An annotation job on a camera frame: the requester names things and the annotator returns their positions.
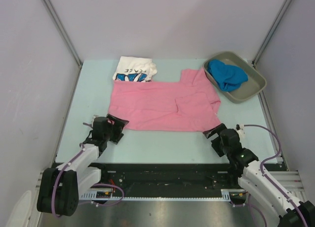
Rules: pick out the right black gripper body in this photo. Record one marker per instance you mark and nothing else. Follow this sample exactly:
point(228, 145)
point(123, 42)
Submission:
point(219, 148)

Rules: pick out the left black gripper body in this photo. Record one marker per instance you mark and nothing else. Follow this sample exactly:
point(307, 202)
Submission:
point(112, 134)

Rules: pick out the pink t shirt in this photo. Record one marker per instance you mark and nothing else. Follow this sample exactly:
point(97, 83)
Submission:
point(189, 105)

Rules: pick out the grey plastic tray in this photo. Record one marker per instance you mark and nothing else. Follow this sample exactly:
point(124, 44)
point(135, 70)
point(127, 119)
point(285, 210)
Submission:
point(256, 82)

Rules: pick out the blue t shirt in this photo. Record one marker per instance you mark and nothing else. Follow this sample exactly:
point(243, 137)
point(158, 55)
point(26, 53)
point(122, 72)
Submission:
point(227, 77)

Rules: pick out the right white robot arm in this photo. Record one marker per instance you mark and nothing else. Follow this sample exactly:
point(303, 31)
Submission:
point(253, 176)

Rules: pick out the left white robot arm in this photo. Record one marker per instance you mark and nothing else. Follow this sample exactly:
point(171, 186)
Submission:
point(62, 186)

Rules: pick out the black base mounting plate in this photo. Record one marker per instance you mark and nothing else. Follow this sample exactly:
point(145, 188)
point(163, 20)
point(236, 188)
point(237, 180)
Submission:
point(169, 180)

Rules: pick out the white flower print t shirt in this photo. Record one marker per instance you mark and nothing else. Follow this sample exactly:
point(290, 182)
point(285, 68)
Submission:
point(134, 69)

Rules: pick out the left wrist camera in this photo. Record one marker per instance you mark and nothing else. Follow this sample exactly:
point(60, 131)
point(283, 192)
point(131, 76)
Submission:
point(90, 124)

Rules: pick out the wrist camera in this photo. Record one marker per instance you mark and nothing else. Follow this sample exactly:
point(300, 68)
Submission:
point(90, 124)
point(240, 129)

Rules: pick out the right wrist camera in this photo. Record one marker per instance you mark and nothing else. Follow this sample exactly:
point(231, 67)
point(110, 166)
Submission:
point(240, 129)

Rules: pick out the grey slotted cable duct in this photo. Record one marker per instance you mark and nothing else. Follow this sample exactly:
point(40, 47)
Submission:
point(224, 195)

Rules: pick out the left aluminium frame post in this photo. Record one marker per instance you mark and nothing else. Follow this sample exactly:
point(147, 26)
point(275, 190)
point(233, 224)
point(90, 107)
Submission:
point(62, 31)

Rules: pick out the aluminium frame post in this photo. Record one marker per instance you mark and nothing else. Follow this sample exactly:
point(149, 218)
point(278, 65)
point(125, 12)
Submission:
point(62, 31)
point(272, 30)

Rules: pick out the right aluminium frame post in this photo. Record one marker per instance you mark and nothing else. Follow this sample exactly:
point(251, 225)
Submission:
point(272, 30)

